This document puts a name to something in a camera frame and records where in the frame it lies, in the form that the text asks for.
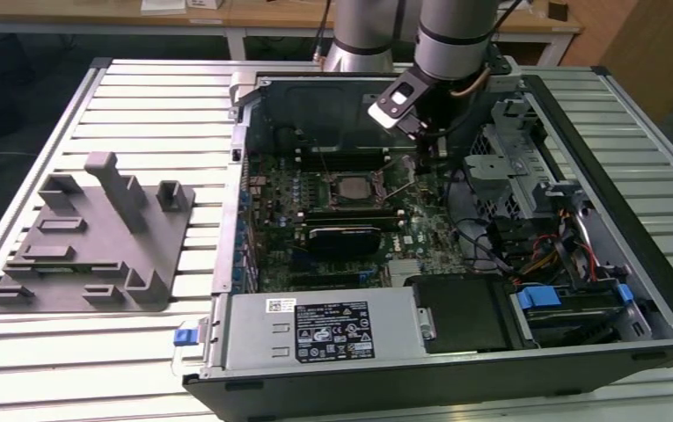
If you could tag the thin metal locking lever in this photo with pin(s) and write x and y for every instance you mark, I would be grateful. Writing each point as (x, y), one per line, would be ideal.
(324, 163)
(402, 185)

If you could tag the grey side camera mount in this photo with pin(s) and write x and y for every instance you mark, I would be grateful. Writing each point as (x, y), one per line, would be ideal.
(503, 74)

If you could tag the CPU socket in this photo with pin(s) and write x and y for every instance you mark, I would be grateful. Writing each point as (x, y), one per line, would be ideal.
(330, 193)

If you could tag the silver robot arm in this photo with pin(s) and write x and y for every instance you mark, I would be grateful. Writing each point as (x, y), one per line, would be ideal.
(452, 44)

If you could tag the silver chipset heatsink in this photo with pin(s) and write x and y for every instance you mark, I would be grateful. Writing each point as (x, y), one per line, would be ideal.
(404, 269)

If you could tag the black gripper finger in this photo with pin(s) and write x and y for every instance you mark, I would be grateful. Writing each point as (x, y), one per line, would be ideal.
(424, 156)
(439, 147)

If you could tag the silver CPU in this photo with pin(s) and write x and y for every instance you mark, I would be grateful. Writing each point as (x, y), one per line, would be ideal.
(354, 187)

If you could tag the small black box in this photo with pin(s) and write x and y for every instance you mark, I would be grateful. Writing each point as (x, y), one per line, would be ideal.
(558, 11)

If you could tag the blue case latch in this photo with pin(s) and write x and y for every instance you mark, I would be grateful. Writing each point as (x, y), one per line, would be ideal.
(183, 337)

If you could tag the metal drive cage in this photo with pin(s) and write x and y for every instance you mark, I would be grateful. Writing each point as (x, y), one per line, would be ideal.
(491, 173)

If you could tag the silver power supply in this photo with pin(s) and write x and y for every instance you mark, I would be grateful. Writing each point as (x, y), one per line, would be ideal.
(254, 334)

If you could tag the grey parts rack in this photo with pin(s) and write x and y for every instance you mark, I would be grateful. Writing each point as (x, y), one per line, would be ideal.
(100, 264)

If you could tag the wooden desk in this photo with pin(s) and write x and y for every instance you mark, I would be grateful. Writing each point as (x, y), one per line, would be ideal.
(165, 19)

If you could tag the small white box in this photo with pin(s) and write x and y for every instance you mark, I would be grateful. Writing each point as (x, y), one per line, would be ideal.
(203, 3)

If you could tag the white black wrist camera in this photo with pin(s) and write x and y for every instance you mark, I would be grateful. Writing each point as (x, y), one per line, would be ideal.
(396, 99)

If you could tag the small black case lock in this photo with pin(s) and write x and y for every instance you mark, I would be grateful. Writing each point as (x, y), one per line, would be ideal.
(236, 154)

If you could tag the black RAM slot bank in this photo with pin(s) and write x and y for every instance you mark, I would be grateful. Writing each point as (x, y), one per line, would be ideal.
(347, 160)
(354, 218)

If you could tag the hard disk in blue carrier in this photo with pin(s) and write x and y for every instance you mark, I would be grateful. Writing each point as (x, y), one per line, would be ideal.
(538, 298)

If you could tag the wooden cabinet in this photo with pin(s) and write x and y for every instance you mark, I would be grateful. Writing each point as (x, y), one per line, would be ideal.
(653, 53)

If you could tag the green motherboard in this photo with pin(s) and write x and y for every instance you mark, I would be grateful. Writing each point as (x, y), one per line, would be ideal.
(435, 264)

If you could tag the white paper box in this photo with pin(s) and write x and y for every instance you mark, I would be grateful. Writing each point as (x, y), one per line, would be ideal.
(161, 4)

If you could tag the black graphics card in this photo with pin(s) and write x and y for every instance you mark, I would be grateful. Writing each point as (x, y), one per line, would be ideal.
(342, 244)

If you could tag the black PC case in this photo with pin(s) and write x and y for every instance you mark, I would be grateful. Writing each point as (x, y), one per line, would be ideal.
(371, 395)

